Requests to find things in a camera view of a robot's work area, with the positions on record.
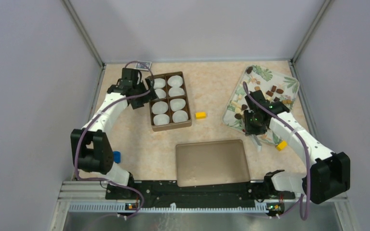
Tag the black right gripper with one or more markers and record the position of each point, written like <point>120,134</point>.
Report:
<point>249,130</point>

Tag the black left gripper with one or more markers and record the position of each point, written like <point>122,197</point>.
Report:
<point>149,96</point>

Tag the metal tweezers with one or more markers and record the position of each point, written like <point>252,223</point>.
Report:
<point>256,142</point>

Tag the brown chocolate box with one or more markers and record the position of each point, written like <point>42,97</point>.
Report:
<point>170,110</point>

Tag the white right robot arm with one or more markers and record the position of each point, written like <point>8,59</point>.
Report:
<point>327,173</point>

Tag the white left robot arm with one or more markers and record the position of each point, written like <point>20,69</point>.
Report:
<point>91,149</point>

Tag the blue playing card deck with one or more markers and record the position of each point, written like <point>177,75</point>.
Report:
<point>142,65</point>

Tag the yellow block near tray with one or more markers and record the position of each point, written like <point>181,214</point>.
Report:
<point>281,146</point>

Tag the white paper cup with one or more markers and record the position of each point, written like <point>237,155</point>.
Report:
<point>175,81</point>
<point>176,91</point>
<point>177,104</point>
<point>180,116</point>
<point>161,119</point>
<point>159,108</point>

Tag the floral white serving tray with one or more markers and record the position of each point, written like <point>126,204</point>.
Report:
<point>275,87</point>

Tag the yellow block centre table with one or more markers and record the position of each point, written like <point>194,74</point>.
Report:
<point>200,115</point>

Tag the blue toy car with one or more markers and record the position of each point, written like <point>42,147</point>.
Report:
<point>117,157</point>

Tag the gold box lid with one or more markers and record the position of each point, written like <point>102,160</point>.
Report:
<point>211,163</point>

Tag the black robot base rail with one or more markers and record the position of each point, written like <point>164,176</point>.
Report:
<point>162,193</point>

